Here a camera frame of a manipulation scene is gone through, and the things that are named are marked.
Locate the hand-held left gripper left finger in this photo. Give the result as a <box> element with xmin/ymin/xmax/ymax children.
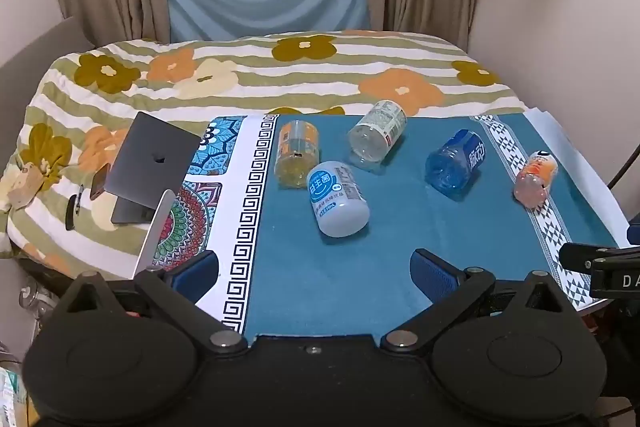
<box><xmin>60</xmin><ymin>250</ymin><xmax>249</xmax><ymax>354</ymax></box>

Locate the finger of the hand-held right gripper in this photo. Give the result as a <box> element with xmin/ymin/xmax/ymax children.
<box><xmin>557</xmin><ymin>242</ymin><xmax>640</xmax><ymax>270</ymax></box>

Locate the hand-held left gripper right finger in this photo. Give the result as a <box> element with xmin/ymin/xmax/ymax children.
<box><xmin>380</xmin><ymin>248</ymin><xmax>582</xmax><ymax>354</ymax></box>

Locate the teal patterned table mat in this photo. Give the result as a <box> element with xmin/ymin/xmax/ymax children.
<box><xmin>150</xmin><ymin>112</ymin><xmax>621</xmax><ymax>339</ymax></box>

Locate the silver laptop stand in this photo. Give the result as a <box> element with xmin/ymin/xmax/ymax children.
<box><xmin>132</xmin><ymin>189</ymin><xmax>177</xmax><ymax>281</ymax></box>

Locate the pink orange small bottle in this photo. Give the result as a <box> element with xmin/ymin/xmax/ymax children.
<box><xmin>513</xmin><ymin>150</ymin><xmax>559</xmax><ymax>208</ymax></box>

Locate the blue plastic bottle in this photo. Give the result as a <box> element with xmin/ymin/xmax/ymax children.
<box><xmin>425</xmin><ymin>129</ymin><xmax>487</xmax><ymax>200</ymax></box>

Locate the white bottle with blue label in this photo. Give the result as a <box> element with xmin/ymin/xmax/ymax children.
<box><xmin>306</xmin><ymin>160</ymin><xmax>371</xmax><ymax>239</ymax></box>

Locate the grey laptop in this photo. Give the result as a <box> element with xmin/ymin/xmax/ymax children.
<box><xmin>109</xmin><ymin>111</ymin><xmax>204</xmax><ymax>226</ymax></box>

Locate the dark smartphone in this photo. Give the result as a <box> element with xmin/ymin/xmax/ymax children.
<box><xmin>88</xmin><ymin>164</ymin><xmax>114</xmax><ymax>202</ymax></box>

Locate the black pen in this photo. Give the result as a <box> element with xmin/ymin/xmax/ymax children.
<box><xmin>64</xmin><ymin>182</ymin><xmax>85</xmax><ymax>232</ymax></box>

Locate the clear bottle with white label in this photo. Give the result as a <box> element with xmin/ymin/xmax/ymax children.
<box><xmin>347</xmin><ymin>100</ymin><xmax>408</xmax><ymax>171</ymax></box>

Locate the beige paper tag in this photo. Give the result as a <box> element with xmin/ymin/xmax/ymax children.
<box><xmin>0</xmin><ymin>162</ymin><xmax>47</xmax><ymax>212</ymax></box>

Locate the floral striped blanket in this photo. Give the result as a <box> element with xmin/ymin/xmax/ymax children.
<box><xmin>0</xmin><ymin>29</ymin><xmax>532</xmax><ymax>260</ymax></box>

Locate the grey upholstered bed side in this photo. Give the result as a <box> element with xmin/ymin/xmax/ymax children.
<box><xmin>0</xmin><ymin>14</ymin><xmax>97</xmax><ymax>180</ymax></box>

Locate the black cable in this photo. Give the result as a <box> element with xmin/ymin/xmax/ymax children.
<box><xmin>607</xmin><ymin>146</ymin><xmax>640</xmax><ymax>188</ymax></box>

